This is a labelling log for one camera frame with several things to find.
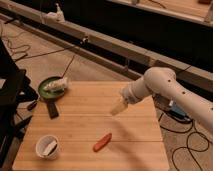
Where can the white object in cup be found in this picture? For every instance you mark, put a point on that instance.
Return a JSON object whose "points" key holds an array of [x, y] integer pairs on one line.
{"points": [[49, 148]]}

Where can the black chair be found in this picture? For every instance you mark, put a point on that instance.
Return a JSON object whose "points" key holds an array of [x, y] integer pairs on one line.
{"points": [[16, 89]]}

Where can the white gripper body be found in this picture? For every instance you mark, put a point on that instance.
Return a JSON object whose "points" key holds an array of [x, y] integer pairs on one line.
{"points": [[135, 91]]}

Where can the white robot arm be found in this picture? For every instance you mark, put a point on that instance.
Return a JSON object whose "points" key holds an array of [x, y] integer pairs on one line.
{"points": [[162, 81]]}

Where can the wooden ledge rail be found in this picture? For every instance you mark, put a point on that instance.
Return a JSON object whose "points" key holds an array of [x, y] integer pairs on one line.
{"points": [[192, 75]]}

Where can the blue box on floor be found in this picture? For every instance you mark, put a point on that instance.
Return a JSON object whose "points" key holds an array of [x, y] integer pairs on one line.
{"points": [[176, 111]]}

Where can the white object on ledge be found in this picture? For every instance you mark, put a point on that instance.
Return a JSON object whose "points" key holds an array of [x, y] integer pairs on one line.
{"points": [[57, 16]]}

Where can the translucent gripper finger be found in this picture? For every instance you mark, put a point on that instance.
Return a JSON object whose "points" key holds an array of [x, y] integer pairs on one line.
{"points": [[120, 106]]}

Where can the white cloth in pan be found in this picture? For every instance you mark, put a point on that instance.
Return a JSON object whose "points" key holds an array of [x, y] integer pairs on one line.
{"points": [[57, 85]]}

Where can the green frying pan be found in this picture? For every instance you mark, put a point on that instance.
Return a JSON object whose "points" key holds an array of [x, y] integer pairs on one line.
{"points": [[49, 97]]}

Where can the red sausage toy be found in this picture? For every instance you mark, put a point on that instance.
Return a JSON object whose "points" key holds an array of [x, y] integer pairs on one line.
{"points": [[102, 142]]}

